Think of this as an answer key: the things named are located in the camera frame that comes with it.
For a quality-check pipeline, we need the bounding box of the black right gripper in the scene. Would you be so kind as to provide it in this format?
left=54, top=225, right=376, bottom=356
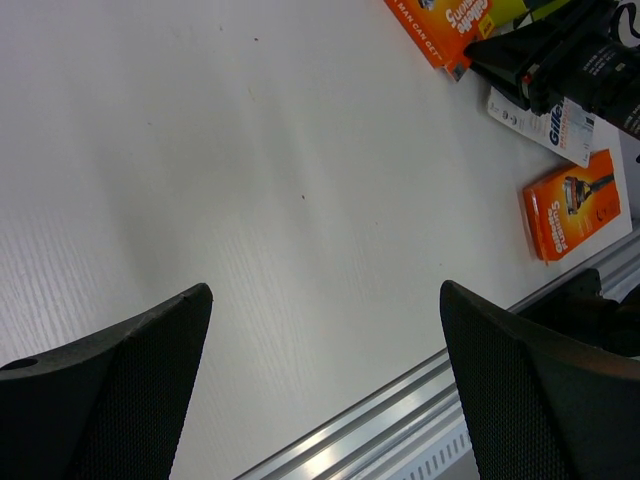
left=464, top=1, right=639, bottom=138

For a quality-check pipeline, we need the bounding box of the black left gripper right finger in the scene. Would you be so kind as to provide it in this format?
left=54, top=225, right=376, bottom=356
left=440, top=281, right=639, bottom=479

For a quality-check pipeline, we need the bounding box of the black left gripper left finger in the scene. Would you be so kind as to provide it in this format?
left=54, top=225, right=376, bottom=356
left=1, top=283, right=213, bottom=479

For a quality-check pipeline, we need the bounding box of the orange Gillette Fusion5 razor box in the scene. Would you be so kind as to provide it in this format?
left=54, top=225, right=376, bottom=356
left=522, top=149, right=621, bottom=263

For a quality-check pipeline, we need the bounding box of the white Gillette SkinGuard razor pack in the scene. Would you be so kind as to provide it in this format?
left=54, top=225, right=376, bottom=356
left=487, top=88, right=595, bottom=168

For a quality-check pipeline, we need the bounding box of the white slotted cable duct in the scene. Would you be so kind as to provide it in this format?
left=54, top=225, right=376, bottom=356
left=391, top=422, right=472, bottom=479

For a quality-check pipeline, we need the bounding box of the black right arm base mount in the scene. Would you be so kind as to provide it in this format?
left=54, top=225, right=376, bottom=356
left=517, top=268, right=639, bottom=359

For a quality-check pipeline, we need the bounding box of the aluminium table rail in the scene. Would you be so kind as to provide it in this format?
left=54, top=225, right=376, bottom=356
left=247, top=234, right=639, bottom=479

